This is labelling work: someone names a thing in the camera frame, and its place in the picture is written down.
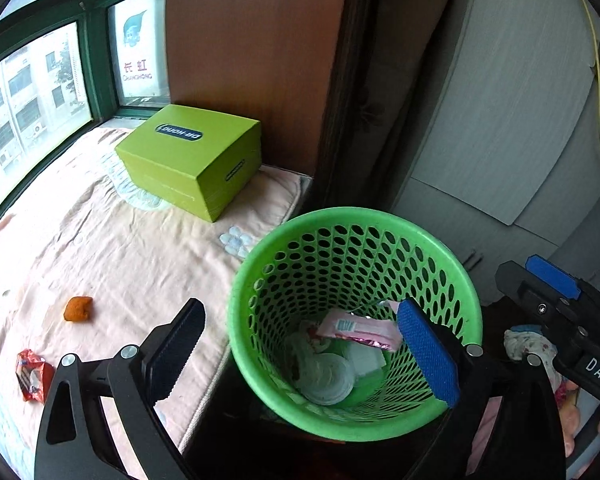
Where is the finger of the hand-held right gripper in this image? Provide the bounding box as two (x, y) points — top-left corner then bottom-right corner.
(495, 255), (600, 342)

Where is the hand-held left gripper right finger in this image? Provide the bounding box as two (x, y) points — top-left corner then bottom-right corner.
(396, 297), (567, 480)

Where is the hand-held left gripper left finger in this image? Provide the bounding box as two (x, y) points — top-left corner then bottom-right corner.
(34, 297), (207, 480)

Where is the pink snack wrapper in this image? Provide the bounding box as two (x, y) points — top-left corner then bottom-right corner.
(316, 308), (406, 351)

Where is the green perforated plastic basket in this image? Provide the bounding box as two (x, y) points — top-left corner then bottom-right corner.
(227, 207), (483, 442)

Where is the white round plastic lid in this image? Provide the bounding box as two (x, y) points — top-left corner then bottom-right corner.
(300, 352), (356, 406)

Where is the floral cloth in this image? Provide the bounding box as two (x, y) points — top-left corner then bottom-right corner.
(504, 325), (571, 406)

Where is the orange cake piece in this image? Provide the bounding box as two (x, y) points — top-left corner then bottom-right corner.
(63, 296), (93, 323)

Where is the orange snack wrapper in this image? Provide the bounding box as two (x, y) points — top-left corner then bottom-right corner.
(15, 348), (56, 403)

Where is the green cardboard box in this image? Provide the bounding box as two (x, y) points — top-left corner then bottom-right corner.
(114, 104), (262, 222)

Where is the window sticker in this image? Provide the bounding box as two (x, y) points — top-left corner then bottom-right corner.
(120, 7), (155, 83)

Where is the brown wooden board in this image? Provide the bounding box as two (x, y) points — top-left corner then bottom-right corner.
(165, 0), (353, 178)

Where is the dark wooden post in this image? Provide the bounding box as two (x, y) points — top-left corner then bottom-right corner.
(312, 0), (456, 221)

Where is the green window frame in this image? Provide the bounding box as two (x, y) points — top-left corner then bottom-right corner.
(0, 0), (171, 241)

